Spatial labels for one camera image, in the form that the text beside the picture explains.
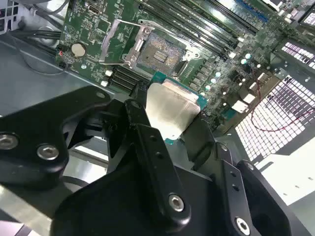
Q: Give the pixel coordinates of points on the metal socket cover frame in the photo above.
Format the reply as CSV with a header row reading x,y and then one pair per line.
x,y
107,41

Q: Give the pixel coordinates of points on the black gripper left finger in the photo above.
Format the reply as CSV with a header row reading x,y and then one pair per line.
x,y
37,127

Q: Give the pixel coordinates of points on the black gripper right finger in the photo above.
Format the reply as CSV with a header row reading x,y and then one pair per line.
x,y
236,196

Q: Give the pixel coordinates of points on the silver CPU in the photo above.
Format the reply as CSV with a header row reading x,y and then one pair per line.
x,y
169,108

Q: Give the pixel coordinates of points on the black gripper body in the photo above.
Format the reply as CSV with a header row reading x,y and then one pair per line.
x,y
110,209

